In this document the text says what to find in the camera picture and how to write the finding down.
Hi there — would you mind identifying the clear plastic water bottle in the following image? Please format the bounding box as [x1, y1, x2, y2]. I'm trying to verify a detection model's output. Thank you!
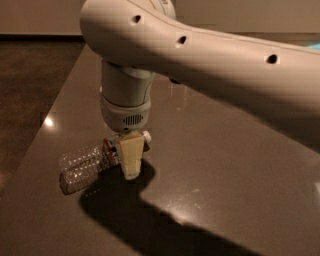
[59, 131, 151, 195]

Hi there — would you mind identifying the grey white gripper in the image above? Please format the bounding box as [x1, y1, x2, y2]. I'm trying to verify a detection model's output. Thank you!
[100, 96, 151, 180]

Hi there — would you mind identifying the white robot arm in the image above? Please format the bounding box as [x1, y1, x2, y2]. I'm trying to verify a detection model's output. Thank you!
[80, 0, 320, 150]

